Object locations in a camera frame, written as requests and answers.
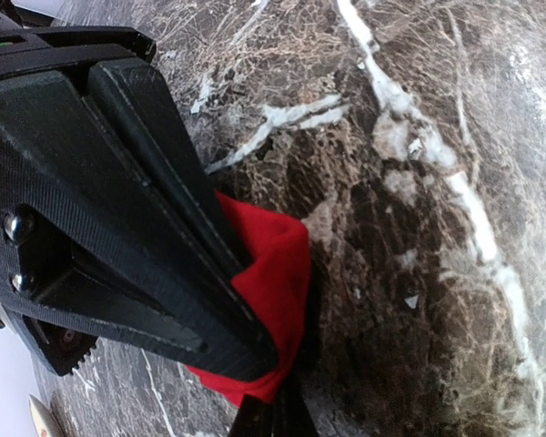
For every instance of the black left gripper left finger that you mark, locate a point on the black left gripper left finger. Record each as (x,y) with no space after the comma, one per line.
(254,419)

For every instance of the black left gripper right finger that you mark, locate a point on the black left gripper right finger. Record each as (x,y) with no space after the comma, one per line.
(292,417)

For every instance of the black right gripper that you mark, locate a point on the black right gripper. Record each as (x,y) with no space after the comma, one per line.
(70,50)

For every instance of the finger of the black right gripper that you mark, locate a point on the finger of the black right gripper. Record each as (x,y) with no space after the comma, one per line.
(136,100)
(87,242)

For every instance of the red Santa Christmas sock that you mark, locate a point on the red Santa Christmas sock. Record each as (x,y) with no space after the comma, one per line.
(275,286)

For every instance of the beige decorated plate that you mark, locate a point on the beige decorated plate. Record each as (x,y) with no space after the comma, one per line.
(44,421)

